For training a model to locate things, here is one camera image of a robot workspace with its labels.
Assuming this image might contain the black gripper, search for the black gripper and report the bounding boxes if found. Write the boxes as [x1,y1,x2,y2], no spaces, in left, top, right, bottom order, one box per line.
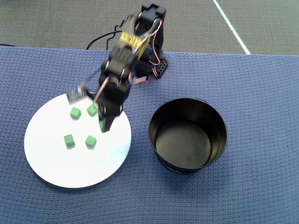
[94,77,131,134]

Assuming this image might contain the white round plate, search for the white round plate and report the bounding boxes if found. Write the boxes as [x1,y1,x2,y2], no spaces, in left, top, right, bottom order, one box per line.
[24,92,133,189]

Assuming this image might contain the black round metal pot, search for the black round metal pot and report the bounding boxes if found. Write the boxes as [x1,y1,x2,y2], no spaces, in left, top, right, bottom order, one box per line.
[148,97,229,175]

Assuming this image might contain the blue woven table cloth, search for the blue woven table cloth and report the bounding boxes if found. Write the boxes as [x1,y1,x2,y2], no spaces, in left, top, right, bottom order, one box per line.
[0,45,299,224]

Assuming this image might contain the white floor tape line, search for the white floor tape line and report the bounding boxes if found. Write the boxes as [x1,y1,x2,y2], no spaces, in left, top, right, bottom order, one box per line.
[212,0,251,55]

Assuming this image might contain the red white servo wire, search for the red white servo wire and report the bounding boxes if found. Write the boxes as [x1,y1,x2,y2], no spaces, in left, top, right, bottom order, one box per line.
[146,18,164,77]
[93,77,111,106]

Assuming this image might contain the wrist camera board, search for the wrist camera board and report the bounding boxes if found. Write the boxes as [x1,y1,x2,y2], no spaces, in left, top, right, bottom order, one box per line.
[66,85,87,105]

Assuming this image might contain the black cable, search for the black cable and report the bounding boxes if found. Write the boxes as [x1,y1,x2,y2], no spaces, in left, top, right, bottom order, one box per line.
[105,20,125,50]
[85,31,119,50]

